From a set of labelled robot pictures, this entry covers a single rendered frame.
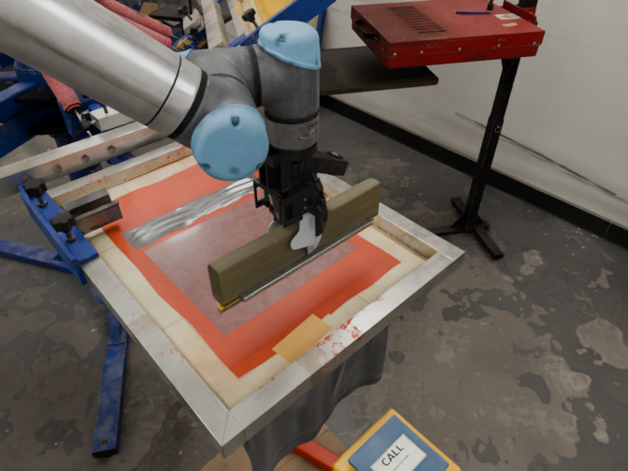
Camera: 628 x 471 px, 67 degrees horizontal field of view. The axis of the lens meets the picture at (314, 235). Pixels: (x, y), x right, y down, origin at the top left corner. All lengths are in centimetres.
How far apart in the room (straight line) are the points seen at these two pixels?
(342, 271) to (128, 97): 61
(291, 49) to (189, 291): 53
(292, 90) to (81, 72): 26
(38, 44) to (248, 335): 57
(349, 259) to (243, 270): 32
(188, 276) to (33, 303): 160
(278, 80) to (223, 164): 17
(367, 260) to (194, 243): 37
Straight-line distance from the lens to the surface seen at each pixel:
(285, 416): 106
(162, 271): 100
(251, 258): 72
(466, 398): 198
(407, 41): 172
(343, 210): 83
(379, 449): 73
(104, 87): 46
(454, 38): 179
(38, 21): 45
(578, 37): 264
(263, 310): 89
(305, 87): 62
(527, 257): 262
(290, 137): 64
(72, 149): 131
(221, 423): 73
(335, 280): 94
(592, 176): 280
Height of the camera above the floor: 163
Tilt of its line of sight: 40 degrees down
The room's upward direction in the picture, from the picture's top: straight up
